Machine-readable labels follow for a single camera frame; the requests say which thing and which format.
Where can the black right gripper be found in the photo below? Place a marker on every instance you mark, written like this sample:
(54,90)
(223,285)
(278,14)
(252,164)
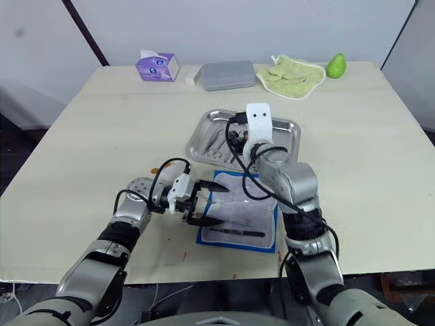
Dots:
(238,136)

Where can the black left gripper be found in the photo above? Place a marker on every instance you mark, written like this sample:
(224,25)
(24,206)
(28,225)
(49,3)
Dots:
(187,208)

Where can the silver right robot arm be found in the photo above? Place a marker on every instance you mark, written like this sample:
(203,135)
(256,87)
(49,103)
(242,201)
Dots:
(306,265)

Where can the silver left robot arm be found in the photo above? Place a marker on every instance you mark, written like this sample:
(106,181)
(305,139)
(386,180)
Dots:
(102,251)

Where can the silver surgical scissors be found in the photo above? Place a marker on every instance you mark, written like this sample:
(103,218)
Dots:
(215,149)

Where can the metal tray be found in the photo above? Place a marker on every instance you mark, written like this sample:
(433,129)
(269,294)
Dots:
(204,142)

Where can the grey metal case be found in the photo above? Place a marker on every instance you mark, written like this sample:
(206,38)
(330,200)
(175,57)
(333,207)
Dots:
(227,75)

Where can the small orange white object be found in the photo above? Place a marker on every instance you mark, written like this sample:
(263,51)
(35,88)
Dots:
(154,170)

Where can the small white box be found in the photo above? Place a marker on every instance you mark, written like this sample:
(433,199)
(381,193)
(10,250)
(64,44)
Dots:
(192,75)

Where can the green cloth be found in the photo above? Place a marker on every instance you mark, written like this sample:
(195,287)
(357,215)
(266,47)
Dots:
(292,78)

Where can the purple tissue box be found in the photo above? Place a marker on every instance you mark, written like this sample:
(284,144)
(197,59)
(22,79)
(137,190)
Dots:
(156,68)

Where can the grey robot torso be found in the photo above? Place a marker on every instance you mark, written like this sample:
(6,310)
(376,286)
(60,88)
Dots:
(221,321)

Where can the green pear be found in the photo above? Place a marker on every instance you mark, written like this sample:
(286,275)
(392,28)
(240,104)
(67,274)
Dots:
(336,65)

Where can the black diagonal bar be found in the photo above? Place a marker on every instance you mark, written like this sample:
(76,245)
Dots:
(85,34)

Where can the brown box under table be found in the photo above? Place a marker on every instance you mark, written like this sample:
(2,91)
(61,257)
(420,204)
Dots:
(408,288)

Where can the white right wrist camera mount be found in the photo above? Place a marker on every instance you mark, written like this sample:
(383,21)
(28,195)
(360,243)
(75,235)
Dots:
(259,124)

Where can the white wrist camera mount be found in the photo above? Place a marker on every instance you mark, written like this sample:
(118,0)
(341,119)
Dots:
(181,188)
(259,124)

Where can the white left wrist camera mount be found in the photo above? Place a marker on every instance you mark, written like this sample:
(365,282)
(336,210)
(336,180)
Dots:
(181,188)

